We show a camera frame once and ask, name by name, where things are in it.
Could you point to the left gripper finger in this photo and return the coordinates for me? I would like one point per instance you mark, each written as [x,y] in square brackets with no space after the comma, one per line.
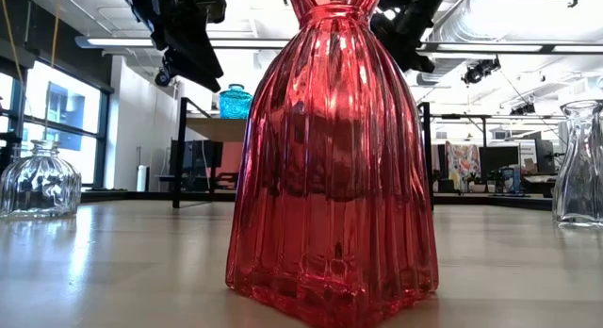
[195,54]
[193,78]

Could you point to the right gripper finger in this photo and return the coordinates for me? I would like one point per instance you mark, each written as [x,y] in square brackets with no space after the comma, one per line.
[405,47]

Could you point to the blue squat embossed glass vase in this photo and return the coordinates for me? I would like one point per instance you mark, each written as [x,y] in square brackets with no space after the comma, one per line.
[234,104]

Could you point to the large red ribbed glass vase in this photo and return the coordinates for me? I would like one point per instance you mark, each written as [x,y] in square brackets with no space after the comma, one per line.
[330,177]

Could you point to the clear squat ribbed glass vase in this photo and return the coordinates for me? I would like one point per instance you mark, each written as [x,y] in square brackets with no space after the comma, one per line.
[40,186]

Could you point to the clear tall twisted glass vase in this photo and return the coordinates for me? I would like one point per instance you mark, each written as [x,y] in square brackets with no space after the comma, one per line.
[579,177]

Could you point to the black ceiling track spotlight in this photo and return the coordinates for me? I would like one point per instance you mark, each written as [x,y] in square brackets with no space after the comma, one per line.
[473,73]

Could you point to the dark monitor screen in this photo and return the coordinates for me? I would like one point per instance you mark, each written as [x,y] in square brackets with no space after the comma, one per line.
[195,158]

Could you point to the white cylinder bin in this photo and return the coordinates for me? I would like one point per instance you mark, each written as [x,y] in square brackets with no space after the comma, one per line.
[142,178]

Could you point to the colourful patterned cloth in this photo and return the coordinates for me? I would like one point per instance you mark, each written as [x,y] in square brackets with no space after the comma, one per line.
[464,160]

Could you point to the small black ceiling spotlight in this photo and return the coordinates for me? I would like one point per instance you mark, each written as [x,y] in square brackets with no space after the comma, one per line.
[523,109]

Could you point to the black computer monitor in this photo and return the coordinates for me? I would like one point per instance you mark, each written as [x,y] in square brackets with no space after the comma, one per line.
[499,158]

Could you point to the blue box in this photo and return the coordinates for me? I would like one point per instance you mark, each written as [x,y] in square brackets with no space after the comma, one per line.
[511,179]

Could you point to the black ceiling camera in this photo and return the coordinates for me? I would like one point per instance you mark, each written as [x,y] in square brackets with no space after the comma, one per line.
[160,80]

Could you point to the silver ventilation duct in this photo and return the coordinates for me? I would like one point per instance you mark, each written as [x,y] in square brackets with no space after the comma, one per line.
[471,26]

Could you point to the dark window frame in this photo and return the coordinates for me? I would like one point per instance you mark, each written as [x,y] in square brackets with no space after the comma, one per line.
[101,130]

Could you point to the black table edge rail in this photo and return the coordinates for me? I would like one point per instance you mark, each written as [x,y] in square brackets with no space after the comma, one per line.
[141,196]

